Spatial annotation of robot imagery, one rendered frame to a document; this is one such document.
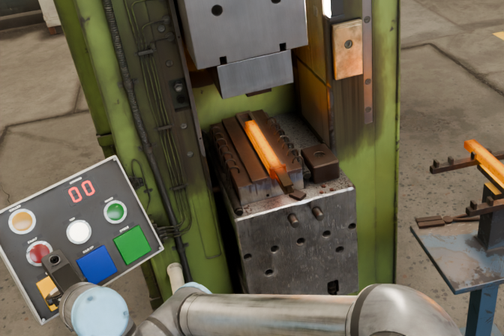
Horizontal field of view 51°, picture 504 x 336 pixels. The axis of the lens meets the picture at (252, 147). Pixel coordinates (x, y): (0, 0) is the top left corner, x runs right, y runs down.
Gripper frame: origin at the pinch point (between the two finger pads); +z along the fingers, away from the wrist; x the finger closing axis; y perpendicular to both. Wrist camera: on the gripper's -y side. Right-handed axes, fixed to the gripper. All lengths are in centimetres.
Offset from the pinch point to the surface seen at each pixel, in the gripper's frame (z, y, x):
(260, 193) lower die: 5, 8, 61
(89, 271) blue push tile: 2.3, 1.1, 7.6
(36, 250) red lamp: 2.7, -9.6, -0.5
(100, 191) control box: 3.1, -14.9, 19.1
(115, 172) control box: 3.1, -17.6, 24.7
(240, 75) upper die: -14, -26, 60
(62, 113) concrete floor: 329, -71, 100
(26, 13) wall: 581, -234, 181
